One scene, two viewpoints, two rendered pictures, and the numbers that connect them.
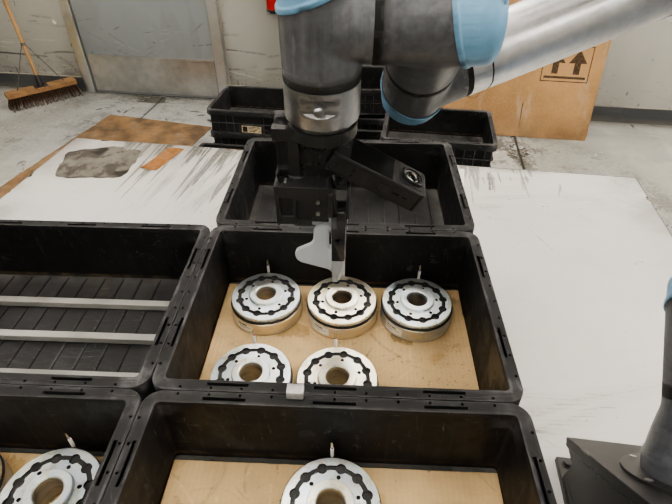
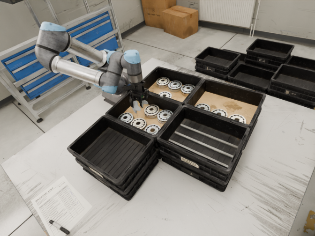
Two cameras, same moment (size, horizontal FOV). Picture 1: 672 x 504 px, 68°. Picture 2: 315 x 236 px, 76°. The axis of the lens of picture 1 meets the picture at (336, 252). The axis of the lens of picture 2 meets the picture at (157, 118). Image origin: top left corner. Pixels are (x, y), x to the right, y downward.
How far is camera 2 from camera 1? 1.35 m
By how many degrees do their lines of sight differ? 89
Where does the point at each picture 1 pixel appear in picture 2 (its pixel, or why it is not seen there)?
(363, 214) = (106, 156)
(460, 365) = (129, 110)
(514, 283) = not seen: hidden behind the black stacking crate
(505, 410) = not seen: hidden behind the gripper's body
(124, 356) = (187, 134)
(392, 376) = (141, 112)
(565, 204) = (35, 163)
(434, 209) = (87, 149)
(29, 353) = (209, 143)
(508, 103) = not seen: outside the picture
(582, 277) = (71, 138)
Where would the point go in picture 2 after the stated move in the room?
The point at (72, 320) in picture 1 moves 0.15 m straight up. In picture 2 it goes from (198, 149) to (199, 131)
